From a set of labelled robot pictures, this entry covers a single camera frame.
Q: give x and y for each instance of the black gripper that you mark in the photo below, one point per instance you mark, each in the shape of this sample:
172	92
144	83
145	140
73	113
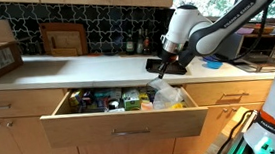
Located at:
168	57

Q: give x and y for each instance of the clear plastic bag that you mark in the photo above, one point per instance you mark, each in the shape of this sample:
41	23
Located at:
165	93

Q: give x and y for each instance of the open wooden drawer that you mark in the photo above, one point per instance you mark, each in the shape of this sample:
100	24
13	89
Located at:
121	123

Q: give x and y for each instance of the wooden cabinet door under drawer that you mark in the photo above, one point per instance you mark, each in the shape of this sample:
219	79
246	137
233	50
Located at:
196	135

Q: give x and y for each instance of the black rectangular tray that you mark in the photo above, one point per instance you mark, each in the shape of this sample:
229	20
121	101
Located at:
153	66

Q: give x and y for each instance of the dark bottle with red label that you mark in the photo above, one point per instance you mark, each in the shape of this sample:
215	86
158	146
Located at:
147	46

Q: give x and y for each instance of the clear glass bottle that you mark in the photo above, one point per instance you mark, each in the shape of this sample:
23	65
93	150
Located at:
140	45

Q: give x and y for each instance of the small yellow item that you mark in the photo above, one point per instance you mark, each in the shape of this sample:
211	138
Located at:
177	106

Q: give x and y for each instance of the orange packet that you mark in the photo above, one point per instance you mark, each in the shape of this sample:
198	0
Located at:
146	105

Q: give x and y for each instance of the green glass bottle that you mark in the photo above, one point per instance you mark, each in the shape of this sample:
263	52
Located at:
130	47

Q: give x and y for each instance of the green tea box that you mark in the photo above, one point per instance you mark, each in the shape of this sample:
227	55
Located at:
132	102

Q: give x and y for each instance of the black coffee machine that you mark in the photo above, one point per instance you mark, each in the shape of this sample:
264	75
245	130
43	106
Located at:
160	24

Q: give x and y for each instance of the blue bowl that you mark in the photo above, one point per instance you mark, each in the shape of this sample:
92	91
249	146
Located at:
215	64

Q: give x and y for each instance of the black round container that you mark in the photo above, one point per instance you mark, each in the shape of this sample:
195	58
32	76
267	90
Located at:
113	104

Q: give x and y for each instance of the white and teal box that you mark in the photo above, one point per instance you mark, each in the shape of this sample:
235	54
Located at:
107	94

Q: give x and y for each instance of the purple packet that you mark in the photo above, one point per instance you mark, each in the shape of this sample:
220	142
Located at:
87	98

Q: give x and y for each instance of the yellow packet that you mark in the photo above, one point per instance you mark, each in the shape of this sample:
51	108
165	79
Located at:
75	98

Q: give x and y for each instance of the silver toaster oven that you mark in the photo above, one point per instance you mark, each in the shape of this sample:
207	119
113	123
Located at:
262	46

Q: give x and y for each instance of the wooden cutting board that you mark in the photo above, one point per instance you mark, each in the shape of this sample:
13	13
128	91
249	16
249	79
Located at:
64	38

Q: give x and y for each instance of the orange tray on oven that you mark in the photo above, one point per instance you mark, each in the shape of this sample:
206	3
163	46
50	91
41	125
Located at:
262	29

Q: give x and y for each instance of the wooden cabinet door pair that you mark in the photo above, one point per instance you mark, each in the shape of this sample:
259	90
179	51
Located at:
16	147

